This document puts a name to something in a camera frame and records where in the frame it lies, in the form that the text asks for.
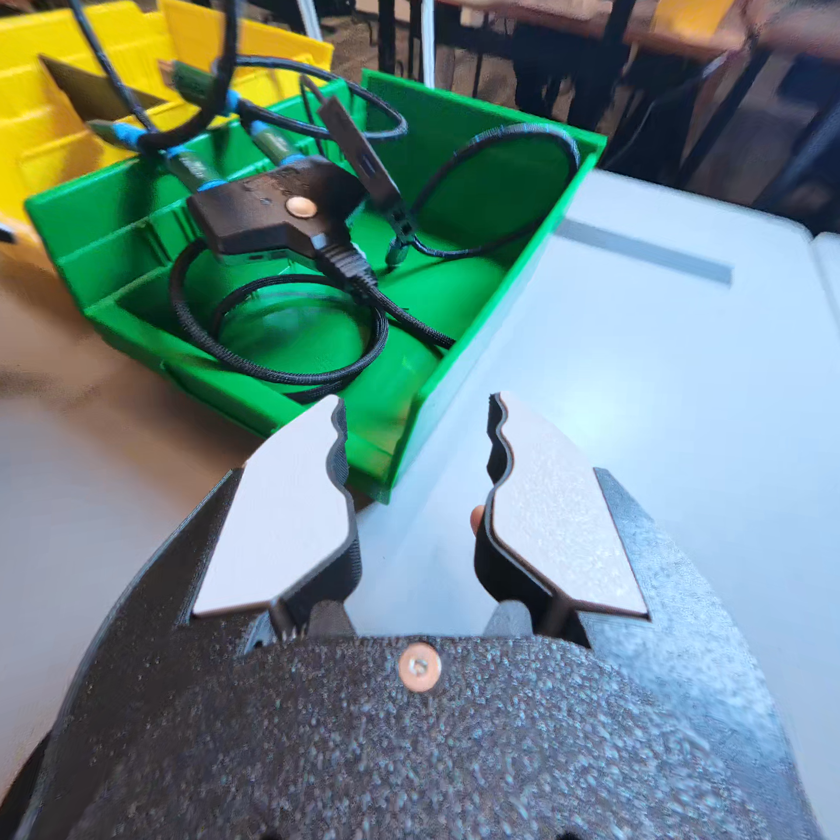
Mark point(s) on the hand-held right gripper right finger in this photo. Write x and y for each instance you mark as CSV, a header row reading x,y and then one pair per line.
x,y
558,525

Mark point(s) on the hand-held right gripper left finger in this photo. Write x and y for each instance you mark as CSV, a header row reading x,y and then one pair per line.
x,y
282,518

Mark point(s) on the green plastic bin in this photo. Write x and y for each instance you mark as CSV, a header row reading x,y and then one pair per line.
x,y
472,197

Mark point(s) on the yellow plastic bin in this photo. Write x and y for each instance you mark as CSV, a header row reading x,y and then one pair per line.
x,y
39,131

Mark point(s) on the person's right hand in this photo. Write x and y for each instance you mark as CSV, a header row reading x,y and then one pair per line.
x,y
478,520

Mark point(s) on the grey tape strip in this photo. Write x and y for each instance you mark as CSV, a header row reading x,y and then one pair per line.
x,y
643,253

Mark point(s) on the black tripod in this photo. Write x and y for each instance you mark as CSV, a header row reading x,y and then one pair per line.
x,y
754,111

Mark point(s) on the black bin divider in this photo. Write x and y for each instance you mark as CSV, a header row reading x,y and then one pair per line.
x,y
92,92

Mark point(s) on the wooden desk with white card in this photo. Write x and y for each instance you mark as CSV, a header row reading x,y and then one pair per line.
x,y
656,26

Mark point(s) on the yellow cardboard box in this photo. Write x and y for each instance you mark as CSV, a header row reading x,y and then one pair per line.
x,y
689,16

